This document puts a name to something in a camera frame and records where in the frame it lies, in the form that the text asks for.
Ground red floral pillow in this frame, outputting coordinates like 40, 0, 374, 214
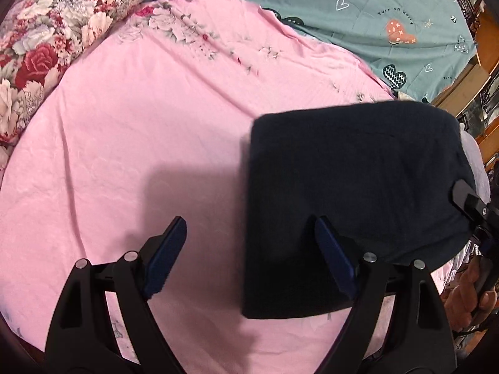
1, 0, 144, 168

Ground wooden cabinet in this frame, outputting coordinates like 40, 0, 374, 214
433, 0, 498, 171

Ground person's right hand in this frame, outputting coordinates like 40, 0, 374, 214
441, 256, 498, 333

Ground pink floral bed sheet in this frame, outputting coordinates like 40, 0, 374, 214
1, 0, 391, 373

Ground teal heart print blanket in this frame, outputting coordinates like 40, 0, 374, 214
247, 0, 476, 102

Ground dark navy bear pants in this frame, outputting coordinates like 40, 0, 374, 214
242, 101, 474, 319

